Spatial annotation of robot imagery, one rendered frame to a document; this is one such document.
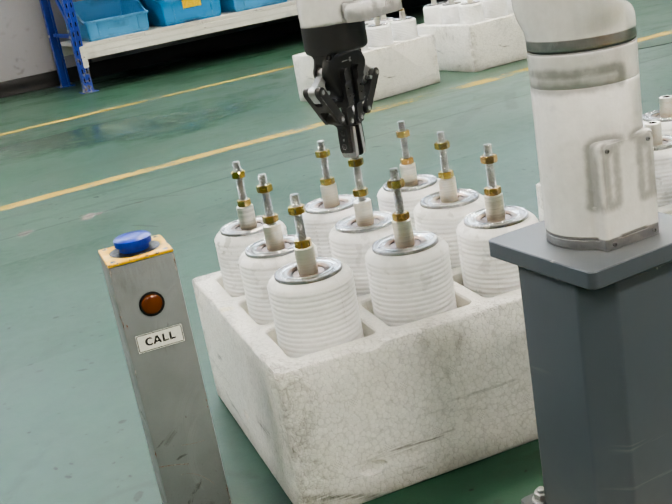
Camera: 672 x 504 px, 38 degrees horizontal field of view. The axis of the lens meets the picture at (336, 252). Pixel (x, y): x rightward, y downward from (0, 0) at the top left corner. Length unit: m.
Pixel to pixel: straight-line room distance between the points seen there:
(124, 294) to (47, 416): 0.51
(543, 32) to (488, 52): 3.08
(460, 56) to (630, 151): 3.09
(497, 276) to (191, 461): 0.40
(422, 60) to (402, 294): 2.68
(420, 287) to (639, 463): 0.30
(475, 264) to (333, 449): 0.27
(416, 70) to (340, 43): 2.57
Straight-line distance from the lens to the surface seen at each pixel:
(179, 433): 1.11
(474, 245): 1.13
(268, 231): 1.17
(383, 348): 1.05
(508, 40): 3.99
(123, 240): 1.05
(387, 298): 1.10
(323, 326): 1.05
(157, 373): 1.08
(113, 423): 1.44
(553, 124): 0.86
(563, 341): 0.91
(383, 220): 1.21
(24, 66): 6.27
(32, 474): 1.37
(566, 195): 0.87
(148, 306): 1.05
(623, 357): 0.89
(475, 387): 1.12
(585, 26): 0.84
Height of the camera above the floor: 0.60
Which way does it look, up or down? 18 degrees down
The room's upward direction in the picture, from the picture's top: 10 degrees counter-clockwise
